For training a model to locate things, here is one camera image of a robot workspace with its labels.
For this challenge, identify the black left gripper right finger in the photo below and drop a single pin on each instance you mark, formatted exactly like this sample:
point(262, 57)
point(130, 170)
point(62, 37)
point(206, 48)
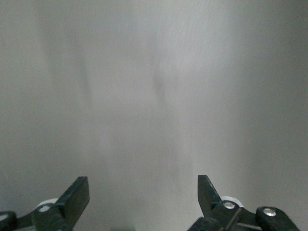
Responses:
point(209, 199)

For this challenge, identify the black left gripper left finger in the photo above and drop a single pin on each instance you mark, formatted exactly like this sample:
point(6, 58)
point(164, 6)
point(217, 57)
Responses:
point(72, 204)

